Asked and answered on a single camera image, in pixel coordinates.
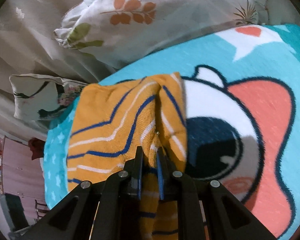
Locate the beige bed sheet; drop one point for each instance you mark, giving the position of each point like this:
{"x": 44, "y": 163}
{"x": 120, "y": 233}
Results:
{"x": 28, "y": 45}

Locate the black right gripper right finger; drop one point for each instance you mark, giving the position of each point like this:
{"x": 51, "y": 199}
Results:
{"x": 174, "y": 186}

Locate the dark metal chair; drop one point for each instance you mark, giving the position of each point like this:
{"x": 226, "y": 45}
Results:
{"x": 41, "y": 208}

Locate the bird print white pillow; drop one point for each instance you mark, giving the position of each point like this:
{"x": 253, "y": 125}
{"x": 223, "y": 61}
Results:
{"x": 42, "y": 97}

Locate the dark red cloth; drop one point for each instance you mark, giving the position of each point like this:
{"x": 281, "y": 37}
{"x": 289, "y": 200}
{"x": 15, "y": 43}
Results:
{"x": 36, "y": 146}

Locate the mustard striped knit sweater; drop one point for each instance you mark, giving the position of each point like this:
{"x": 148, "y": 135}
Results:
{"x": 110, "y": 122}

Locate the leaf print white pillow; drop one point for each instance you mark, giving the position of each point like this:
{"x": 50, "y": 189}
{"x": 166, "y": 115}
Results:
{"x": 118, "y": 32}

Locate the turquoise cartoon fleece blanket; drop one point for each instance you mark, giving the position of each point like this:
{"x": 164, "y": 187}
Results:
{"x": 242, "y": 104}

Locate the pink wardrobe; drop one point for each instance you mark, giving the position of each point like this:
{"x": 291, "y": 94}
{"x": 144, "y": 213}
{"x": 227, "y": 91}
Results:
{"x": 21, "y": 182}

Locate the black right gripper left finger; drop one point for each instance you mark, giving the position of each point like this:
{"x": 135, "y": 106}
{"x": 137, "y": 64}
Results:
{"x": 118, "y": 210}

